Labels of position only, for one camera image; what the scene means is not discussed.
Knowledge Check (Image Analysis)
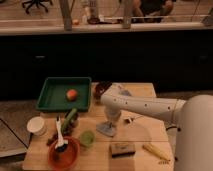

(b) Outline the grey blue towel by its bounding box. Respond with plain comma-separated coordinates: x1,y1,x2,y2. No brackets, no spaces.
96,122,116,137

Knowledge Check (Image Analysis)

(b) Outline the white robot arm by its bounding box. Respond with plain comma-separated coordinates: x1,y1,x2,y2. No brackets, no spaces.
101,93,213,171

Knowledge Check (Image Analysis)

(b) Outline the dark brown bowl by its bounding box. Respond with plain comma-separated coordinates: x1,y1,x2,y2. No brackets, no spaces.
93,81,112,100

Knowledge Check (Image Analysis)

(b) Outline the sponge with dark base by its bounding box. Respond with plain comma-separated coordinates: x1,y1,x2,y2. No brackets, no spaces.
110,142,136,157

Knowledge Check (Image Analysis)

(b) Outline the red orange apple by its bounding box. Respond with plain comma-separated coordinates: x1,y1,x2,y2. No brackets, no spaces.
66,89,78,101

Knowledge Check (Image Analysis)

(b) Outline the green cucumber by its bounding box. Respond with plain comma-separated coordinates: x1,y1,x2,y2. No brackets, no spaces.
61,108,78,132

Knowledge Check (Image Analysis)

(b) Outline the white plastic spatula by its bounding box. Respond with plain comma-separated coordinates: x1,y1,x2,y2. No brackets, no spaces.
55,117,68,152

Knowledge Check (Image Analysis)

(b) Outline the green plastic tray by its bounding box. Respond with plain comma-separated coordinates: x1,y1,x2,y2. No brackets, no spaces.
37,77,91,112

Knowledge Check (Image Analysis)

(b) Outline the red orange bowl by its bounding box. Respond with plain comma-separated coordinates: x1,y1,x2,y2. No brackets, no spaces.
47,137,80,171

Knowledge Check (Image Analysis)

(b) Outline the white paper cup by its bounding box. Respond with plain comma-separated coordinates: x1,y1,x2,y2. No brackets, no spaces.
27,116,46,136

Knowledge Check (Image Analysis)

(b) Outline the seated person in background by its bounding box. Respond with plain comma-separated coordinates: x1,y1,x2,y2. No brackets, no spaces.
132,0,174,23

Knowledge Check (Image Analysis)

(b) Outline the black office chair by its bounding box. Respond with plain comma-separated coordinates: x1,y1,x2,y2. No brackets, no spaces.
22,0,53,14

